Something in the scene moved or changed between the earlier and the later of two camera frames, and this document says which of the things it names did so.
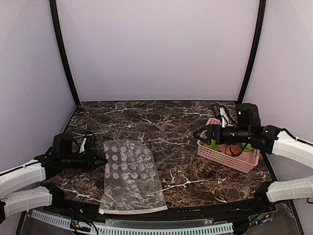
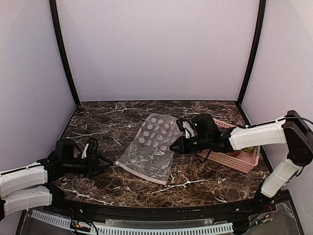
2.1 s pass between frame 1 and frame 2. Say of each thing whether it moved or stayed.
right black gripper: moved
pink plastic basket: stayed
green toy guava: stayed
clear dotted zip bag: moved
